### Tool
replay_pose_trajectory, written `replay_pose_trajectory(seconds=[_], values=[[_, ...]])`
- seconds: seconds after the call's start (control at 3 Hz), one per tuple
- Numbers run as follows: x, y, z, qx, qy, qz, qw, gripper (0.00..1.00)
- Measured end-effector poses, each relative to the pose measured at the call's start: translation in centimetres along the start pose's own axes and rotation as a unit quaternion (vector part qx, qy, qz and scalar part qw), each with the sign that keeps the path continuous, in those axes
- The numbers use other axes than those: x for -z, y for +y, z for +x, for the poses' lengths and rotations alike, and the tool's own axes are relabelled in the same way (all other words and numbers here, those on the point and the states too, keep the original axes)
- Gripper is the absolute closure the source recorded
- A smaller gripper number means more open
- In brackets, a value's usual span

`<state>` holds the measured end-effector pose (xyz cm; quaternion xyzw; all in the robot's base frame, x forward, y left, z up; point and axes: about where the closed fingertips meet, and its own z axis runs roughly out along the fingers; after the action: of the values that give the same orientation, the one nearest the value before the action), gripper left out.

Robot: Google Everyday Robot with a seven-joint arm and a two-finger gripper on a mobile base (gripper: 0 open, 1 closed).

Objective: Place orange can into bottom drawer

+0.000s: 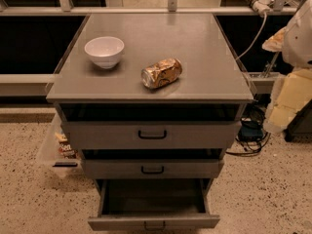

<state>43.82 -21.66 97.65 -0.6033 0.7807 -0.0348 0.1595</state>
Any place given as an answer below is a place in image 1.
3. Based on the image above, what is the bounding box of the grey drawer cabinet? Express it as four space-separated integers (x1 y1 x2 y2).
45 13 254 180

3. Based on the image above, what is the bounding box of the grey bottom drawer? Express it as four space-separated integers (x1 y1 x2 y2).
88 178 219 231

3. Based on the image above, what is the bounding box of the metal support rod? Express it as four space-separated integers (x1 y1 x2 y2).
261 52 279 78

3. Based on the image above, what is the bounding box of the white power strip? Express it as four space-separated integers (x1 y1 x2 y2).
246 0 273 17

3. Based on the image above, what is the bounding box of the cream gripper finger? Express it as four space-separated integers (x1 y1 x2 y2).
263 68 312 134
262 27 286 53

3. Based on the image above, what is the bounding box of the clear plastic storage bin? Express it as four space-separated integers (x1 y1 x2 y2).
36 115 82 177

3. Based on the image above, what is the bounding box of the white ceramic bowl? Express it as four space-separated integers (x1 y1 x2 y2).
84 36 125 69

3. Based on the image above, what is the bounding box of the blue box on floor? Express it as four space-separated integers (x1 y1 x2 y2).
238 121 263 141

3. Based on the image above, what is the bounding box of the red snack bag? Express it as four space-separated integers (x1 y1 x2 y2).
58 141 77 159

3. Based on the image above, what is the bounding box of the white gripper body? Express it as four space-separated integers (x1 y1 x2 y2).
282 0 312 68

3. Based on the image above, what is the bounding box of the black cable bundle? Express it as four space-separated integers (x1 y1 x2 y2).
225 103 272 158

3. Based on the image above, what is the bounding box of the grey top drawer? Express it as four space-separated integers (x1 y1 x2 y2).
60 103 243 150

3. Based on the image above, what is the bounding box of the white power cable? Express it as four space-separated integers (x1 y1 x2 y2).
235 11 268 62

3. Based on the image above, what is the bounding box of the grey middle drawer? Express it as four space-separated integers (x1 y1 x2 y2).
82 149 224 179

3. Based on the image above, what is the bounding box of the grey drawer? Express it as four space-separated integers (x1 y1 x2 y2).
82 149 224 179
60 103 243 150
88 178 219 231

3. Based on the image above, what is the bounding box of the crushed orange soda can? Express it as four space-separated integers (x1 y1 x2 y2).
141 58 182 90

